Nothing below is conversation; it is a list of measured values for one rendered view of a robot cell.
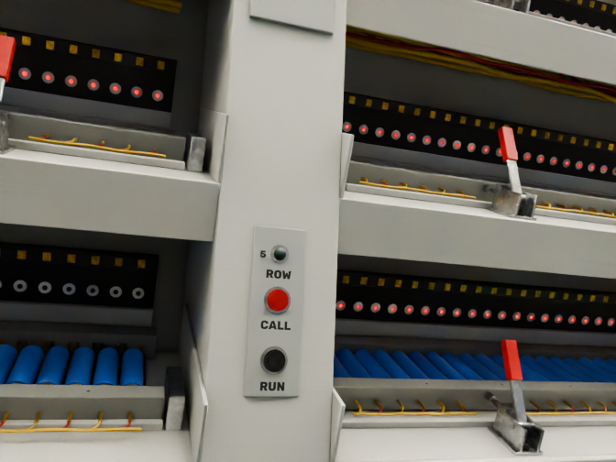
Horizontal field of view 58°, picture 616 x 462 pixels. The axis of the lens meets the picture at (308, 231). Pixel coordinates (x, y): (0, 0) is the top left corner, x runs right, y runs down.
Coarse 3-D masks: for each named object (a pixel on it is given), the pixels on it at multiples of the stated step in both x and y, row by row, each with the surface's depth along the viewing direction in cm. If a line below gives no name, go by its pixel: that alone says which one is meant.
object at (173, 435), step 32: (32, 320) 51; (64, 320) 52; (96, 320) 52; (128, 320) 53; (160, 352) 54; (192, 352) 45; (160, 384) 48; (192, 384) 43; (192, 416) 41; (0, 448) 37; (32, 448) 37; (64, 448) 38; (96, 448) 38; (128, 448) 39; (160, 448) 39; (192, 448) 39
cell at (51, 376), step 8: (48, 352) 47; (56, 352) 47; (64, 352) 47; (48, 360) 45; (56, 360) 45; (64, 360) 46; (48, 368) 44; (56, 368) 44; (64, 368) 45; (40, 376) 43; (48, 376) 43; (56, 376) 43; (40, 384) 42; (56, 384) 42
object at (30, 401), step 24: (0, 384) 40; (24, 384) 40; (0, 408) 39; (24, 408) 39; (48, 408) 39; (72, 408) 40; (96, 408) 40; (120, 408) 41; (144, 408) 41; (0, 432) 37; (24, 432) 38
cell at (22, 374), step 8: (24, 352) 46; (32, 352) 46; (40, 352) 47; (16, 360) 45; (24, 360) 44; (32, 360) 45; (40, 360) 46; (16, 368) 43; (24, 368) 43; (32, 368) 44; (16, 376) 42; (24, 376) 42; (32, 376) 43
